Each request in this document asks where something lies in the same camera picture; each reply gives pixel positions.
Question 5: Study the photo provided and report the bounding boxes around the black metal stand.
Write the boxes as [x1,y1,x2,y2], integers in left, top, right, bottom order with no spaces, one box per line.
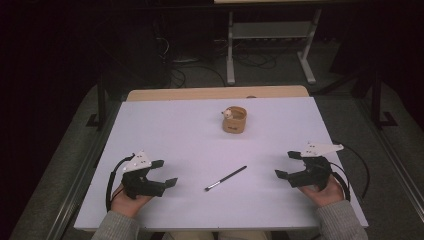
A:
[370,68,399,130]
[85,74,110,132]

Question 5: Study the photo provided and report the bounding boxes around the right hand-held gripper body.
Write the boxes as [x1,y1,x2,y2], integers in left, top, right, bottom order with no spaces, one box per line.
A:
[288,142,345,192]

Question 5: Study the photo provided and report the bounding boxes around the metal floor rail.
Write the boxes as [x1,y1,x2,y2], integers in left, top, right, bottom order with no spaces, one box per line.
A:
[44,99,123,240]
[354,98,424,214]

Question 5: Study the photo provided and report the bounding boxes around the thin black floor cable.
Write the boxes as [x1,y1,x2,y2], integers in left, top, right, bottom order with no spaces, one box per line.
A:
[332,141,371,200]

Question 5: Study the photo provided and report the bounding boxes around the black cables on floor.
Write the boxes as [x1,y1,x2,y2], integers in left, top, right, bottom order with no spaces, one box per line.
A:
[169,49,278,89]

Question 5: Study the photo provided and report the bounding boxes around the black thin brush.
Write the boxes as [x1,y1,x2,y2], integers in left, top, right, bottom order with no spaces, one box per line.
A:
[204,165,248,192]

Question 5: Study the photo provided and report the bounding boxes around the white metal stand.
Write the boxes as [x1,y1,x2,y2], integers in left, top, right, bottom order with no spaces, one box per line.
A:
[225,9,323,86]

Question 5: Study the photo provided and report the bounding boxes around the right hand-held gripper black cable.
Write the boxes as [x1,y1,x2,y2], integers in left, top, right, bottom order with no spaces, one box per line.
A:
[328,161,352,203]

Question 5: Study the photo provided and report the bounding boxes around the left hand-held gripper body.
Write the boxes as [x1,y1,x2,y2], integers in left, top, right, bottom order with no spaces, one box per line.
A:
[121,150,167,200]

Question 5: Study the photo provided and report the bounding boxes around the hand-held gripper black cable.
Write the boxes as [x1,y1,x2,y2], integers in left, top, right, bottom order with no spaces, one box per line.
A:
[105,153,136,213]
[328,161,352,203]

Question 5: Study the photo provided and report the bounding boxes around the wooden brush holder cup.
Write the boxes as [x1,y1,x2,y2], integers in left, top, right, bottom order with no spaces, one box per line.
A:
[221,105,248,134]

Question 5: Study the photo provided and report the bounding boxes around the person's left hand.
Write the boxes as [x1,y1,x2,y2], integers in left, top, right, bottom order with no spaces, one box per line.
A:
[110,183,154,219]

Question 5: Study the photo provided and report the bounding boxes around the white table board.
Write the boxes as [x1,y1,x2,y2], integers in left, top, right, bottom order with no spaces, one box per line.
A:
[73,96,369,232]

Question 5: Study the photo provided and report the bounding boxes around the wooden table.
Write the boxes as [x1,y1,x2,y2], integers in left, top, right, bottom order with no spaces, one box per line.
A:
[126,85,310,103]

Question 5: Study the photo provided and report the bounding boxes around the person's right hand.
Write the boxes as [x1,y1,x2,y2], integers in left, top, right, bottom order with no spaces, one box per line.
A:
[298,176,345,208]

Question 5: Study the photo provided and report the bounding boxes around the left hand-held gripper black cable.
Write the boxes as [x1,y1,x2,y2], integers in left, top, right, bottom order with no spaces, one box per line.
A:
[105,153,136,213]

